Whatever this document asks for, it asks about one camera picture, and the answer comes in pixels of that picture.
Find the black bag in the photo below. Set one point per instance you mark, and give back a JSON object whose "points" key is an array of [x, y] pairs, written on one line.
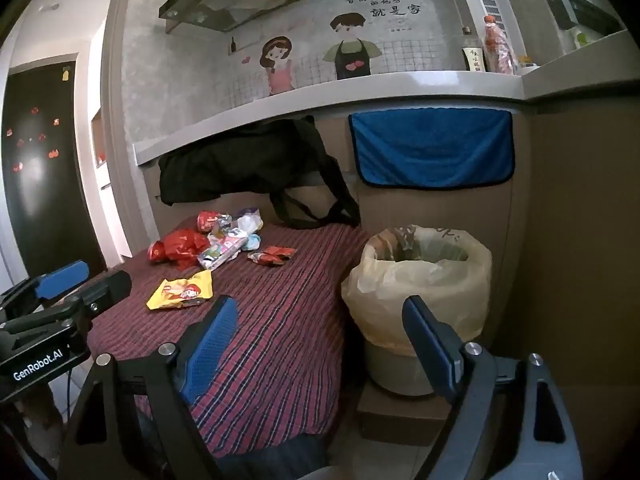
{"points": [[240, 160]]}

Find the red paper cup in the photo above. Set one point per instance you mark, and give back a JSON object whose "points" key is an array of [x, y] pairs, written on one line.
{"points": [[207, 221]]}

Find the white wall vent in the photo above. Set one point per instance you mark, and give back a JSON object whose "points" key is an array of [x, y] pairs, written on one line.
{"points": [[487, 5]]}

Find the translucent yellow bin bag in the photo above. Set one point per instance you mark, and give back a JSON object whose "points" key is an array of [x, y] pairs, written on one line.
{"points": [[380, 300]]}

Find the red plaid cloth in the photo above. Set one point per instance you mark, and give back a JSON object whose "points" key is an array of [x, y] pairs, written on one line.
{"points": [[280, 310]]}

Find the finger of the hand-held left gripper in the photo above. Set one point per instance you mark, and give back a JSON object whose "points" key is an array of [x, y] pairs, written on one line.
{"points": [[107, 290], [62, 277]]}

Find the white tissue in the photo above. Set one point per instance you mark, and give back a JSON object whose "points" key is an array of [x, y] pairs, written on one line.
{"points": [[250, 220]]}

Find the grey trash bin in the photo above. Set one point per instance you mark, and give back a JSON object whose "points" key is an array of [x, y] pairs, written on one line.
{"points": [[395, 370]]}

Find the dark blue cloth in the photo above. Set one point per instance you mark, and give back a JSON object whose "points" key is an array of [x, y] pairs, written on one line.
{"points": [[280, 460]]}

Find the cluster of fridge magnets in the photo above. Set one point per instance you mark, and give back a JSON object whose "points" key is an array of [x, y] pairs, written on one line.
{"points": [[35, 110]]}

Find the small red wrapper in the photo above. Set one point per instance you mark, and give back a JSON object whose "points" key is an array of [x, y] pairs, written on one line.
{"points": [[267, 256]]}

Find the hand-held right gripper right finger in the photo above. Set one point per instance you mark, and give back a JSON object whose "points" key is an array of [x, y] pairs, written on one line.
{"points": [[430, 345]]}

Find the colourful printed packet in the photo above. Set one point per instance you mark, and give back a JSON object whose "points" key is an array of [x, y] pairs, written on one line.
{"points": [[220, 255]]}

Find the cardboard box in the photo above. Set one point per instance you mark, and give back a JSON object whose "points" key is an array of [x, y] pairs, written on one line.
{"points": [[395, 415]]}

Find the black refrigerator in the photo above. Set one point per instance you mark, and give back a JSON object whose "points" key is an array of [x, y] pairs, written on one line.
{"points": [[50, 185]]}

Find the small jar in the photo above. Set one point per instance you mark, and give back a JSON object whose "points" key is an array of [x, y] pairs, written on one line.
{"points": [[526, 64]]}

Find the blue towel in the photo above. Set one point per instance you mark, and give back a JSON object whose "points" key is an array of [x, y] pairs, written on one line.
{"points": [[430, 150]]}

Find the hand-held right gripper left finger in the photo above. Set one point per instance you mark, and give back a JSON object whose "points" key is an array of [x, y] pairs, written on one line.
{"points": [[215, 345]]}

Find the black dish rack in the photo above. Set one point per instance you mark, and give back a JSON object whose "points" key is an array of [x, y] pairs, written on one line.
{"points": [[590, 10]]}

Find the dark sauce bottle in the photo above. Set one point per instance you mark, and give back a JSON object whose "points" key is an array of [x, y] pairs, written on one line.
{"points": [[472, 60]]}

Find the yellow snack packet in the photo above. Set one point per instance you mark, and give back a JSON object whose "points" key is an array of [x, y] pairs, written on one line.
{"points": [[175, 292]]}

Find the red-filled clear bottle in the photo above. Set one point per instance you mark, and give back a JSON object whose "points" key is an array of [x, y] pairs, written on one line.
{"points": [[497, 45]]}

